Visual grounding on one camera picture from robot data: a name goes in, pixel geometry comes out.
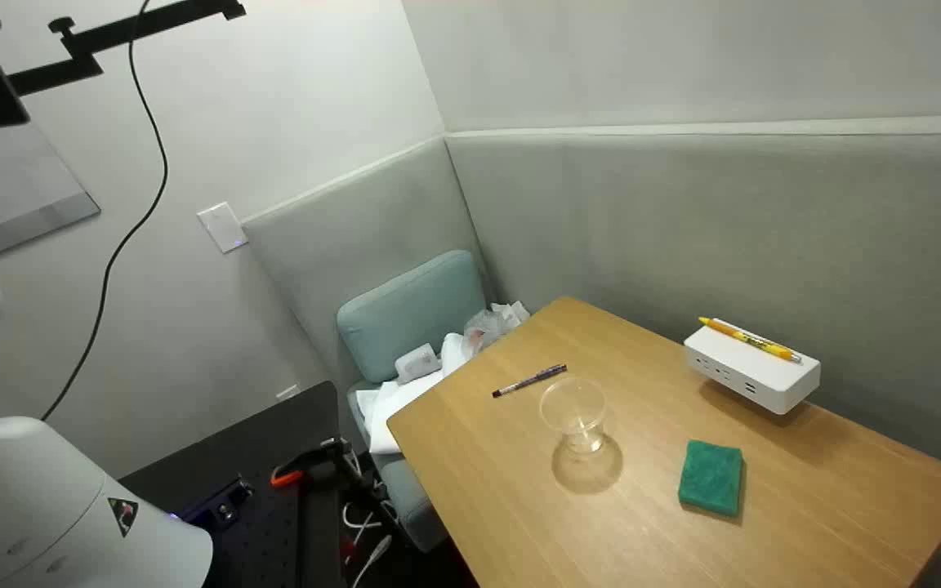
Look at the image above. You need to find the white wall switch plate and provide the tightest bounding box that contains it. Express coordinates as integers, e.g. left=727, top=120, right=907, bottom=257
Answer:
left=196, top=203, right=249, bottom=256

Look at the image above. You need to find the orange handled clamp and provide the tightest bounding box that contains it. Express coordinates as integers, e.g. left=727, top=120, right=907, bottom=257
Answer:
left=268, top=437, right=343, bottom=489

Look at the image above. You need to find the white box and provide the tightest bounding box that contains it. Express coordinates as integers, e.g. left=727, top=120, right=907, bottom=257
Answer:
left=684, top=326, right=819, bottom=415

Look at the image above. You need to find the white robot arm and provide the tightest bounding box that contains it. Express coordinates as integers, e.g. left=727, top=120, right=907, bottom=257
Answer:
left=0, top=415, right=212, bottom=588

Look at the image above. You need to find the wall whiteboard panel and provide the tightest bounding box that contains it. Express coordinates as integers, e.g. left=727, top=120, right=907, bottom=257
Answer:
left=0, top=125, right=100, bottom=256

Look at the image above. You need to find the clear glass bowl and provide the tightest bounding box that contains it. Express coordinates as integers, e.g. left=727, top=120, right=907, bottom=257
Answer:
left=539, top=376, right=624, bottom=492

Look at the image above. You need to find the black pen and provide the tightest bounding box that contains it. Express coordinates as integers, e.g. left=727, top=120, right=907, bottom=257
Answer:
left=489, top=365, right=568, bottom=398

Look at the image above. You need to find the white papers pile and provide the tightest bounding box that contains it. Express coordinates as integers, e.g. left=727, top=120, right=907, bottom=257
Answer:
left=354, top=300, right=528, bottom=454

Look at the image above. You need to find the green sponge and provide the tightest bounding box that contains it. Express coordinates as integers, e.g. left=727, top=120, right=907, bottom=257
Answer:
left=677, top=440, right=745, bottom=517

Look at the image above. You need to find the black hanging cable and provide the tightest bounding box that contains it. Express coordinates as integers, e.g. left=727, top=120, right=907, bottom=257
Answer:
left=38, top=0, right=172, bottom=426

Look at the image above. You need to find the light blue chair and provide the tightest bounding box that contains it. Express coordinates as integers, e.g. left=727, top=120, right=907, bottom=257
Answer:
left=336, top=251, right=488, bottom=553

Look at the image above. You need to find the yellow marker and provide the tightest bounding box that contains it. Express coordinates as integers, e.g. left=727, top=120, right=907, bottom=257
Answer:
left=698, top=317, right=796, bottom=362

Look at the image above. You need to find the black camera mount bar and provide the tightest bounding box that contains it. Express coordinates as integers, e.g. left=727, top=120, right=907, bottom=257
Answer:
left=0, top=0, right=245, bottom=129

